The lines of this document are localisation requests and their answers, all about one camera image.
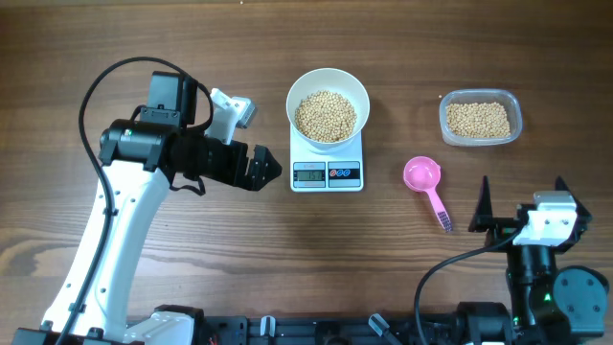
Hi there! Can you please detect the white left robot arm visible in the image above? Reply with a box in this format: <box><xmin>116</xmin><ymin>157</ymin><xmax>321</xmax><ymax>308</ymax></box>
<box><xmin>12</xmin><ymin>72</ymin><xmax>282</xmax><ymax>344</ymax></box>

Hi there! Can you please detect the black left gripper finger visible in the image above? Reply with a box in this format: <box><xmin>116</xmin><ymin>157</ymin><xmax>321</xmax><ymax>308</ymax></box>
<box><xmin>248</xmin><ymin>145</ymin><xmax>276</xmax><ymax>168</ymax></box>
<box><xmin>243</xmin><ymin>162</ymin><xmax>282</xmax><ymax>192</ymax></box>

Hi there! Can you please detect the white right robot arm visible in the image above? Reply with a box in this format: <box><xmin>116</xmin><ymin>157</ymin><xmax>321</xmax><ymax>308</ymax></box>
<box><xmin>240</xmin><ymin>178</ymin><xmax>610</xmax><ymax>345</ymax></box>

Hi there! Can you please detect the white digital kitchen scale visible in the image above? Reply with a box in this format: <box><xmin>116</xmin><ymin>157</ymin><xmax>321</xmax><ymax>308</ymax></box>
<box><xmin>289</xmin><ymin>127</ymin><xmax>365</xmax><ymax>193</ymax></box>

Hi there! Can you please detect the cream white bowl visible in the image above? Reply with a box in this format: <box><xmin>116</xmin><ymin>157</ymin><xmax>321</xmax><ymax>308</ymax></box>
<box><xmin>285</xmin><ymin>68</ymin><xmax>371</xmax><ymax>150</ymax></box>

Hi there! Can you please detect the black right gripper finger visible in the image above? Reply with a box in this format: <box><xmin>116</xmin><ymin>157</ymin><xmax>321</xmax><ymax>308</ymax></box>
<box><xmin>468</xmin><ymin>175</ymin><xmax>493</xmax><ymax>233</ymax></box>
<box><xmin>555</xmin><ymin>176</ymin><xmax>593</xmax><ymax>223</ymax></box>

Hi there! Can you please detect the clear plastic bean container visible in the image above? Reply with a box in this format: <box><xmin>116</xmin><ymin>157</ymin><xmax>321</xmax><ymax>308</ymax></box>
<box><xmin>439</xmin><ymin>88</ymin><xmax>523</xmax><ymax>147</ymax></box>

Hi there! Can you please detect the pink plastic scoop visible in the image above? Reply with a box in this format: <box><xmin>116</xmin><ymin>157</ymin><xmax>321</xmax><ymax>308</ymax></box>
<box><xmin>403</xmin><ymin>156</ymin><xmax>453</xmax><ymax>233</ymax></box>

